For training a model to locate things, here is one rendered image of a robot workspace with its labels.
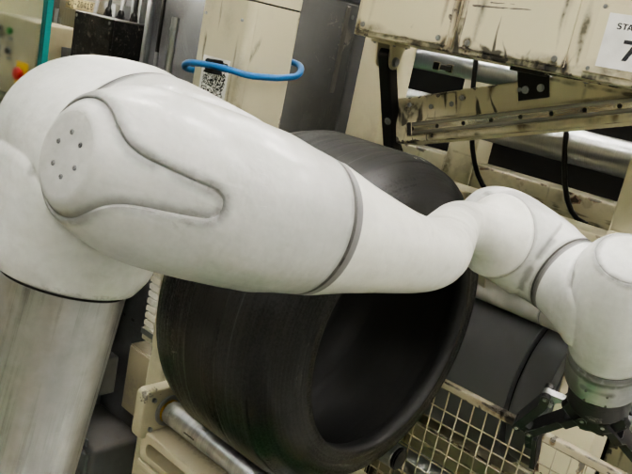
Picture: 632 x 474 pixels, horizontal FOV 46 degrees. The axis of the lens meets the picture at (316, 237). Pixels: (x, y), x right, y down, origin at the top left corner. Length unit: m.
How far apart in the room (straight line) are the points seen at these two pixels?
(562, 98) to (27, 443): 1.08
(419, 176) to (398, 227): 0.65
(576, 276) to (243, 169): 0.50
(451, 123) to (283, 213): 1.10
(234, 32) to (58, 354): 0.87
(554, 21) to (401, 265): 0.81
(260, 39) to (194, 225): 0.96
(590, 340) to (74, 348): 0.54
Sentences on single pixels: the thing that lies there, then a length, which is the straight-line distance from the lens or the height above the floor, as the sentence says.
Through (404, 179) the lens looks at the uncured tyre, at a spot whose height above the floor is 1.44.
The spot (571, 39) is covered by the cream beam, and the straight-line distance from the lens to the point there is 1.29.
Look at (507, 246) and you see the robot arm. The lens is 0.89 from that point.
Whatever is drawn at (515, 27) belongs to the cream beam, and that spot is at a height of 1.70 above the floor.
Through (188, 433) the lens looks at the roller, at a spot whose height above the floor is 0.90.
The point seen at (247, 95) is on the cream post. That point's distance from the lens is 1.37.
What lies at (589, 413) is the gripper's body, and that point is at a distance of 0.99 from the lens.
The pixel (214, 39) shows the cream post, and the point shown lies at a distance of 1.40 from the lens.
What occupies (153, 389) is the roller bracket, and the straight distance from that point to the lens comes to 1.43.
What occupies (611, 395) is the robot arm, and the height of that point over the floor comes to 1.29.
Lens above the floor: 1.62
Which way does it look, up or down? 14 degrees down
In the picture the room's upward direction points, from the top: 12 degrees clockwise
